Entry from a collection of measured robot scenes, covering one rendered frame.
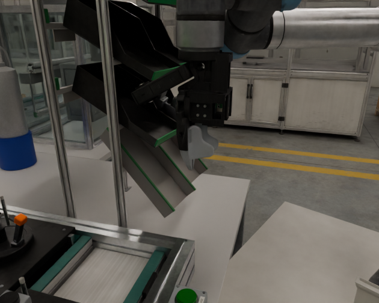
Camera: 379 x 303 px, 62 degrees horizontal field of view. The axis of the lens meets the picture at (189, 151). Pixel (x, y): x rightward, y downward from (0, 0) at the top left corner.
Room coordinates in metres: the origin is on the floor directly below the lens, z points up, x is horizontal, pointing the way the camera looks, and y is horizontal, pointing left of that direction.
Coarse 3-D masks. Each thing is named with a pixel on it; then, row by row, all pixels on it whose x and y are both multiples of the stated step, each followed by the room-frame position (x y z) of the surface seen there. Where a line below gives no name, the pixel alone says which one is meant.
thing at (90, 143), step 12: (0, 12) 1.65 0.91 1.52; (12, 12) 1.63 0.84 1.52; (24, 12) 1.61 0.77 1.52; (0, 24) 1.66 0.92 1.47; (0, 36) 1.66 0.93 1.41; (84, 108) 1.53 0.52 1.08; (84, 120) 1.54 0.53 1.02; (84, 132) 1.54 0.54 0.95; (48, 144) 1.61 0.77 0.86; (72, 144) 1.57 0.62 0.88; (84, 144) 1.54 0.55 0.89; (96, 144) 1.58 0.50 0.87
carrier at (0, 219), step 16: (0, 224) 0.62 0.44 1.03; (32, 224) 0.71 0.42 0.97; (48, 224) 0.71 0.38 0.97; (0, 240) 0.61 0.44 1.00; (32, 240) 0.63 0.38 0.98; (48, 240) 0.64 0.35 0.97; (64, 240) 0.65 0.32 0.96; (0, 256) 0.56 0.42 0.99; (16, 256) 0.58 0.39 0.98; (32, 256) 0.58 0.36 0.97; (48, 256) 0.60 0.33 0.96; (0, 272) 0.53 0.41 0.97; (16, 272) 0.53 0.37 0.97; (32, 272) 0.55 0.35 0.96; (0, 288) 0.49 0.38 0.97; (16, 288) 0.50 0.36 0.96
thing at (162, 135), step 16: (96, 64) 0.88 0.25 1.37; (80, 80) 0.82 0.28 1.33; (96, 80) 0.79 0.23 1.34; (128, 80) 0.91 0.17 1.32; (80, 96) 0.82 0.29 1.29; (96, 96) 0.80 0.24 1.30; (128, 96) 0.91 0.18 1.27; (128, 112) 0.83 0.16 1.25; (144, 112) 0.86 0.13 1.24; (160, 112) 0.86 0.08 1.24; (128, 128) 0.75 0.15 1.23; (144, 128) 0.78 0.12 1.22; (160, 128) 0.81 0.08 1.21
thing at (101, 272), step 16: (80, 240) 0.67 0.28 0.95; (64, 256) 0.61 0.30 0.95; (80, 256) 0.63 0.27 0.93; (96, 256) 0.65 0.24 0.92; (112, 256) 0.65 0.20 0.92; (128, 256) 0.65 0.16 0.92; (160, 256) 0.61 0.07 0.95; (48, 272) 0.56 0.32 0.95; (64, 272) 0.58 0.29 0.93; (80, 272) 0.59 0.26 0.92; (96, 272) 0.59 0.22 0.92; (112, 272) 0.59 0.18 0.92; (128, 272) 0.59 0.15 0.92; (144, 272) 0.56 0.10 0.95; (32, 288) 0.51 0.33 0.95; (48, 288) 0.52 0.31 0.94; (64, 288) 0.54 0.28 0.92; (80, 288) 0.54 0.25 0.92; (96, 288) 0.54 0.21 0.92; (112, 288) 0.54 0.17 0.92; (128, 288) 0.54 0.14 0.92
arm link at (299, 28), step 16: (272, 16) 0.63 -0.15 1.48; (288, 16) 0.64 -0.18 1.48; (304, 16) 0.65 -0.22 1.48; (320, 16) 0.65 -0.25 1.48; (336, 16) 0.66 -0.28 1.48; (352, 16) 0.66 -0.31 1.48; (368, 16) 0.67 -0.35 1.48; (224, 32) 0.63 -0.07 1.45; (240, 32) 0.60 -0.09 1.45; (256, 32) 0.60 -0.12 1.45; (272, 32) 0.63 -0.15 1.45; (288, 32) 0.63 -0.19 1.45; (304, 32) 0.64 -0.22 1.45; (320, 32) 0.64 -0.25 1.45; (336, 32) 0.65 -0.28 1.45; (352, 32) 0.66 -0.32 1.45; (368, 32) 0.66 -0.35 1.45; (224, 48) 0.65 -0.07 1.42; (240, 48) 0.64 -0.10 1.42; (256, 48) 0.64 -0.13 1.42; (272, 48) 0.65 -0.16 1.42; (288, 48) 0.66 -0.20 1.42
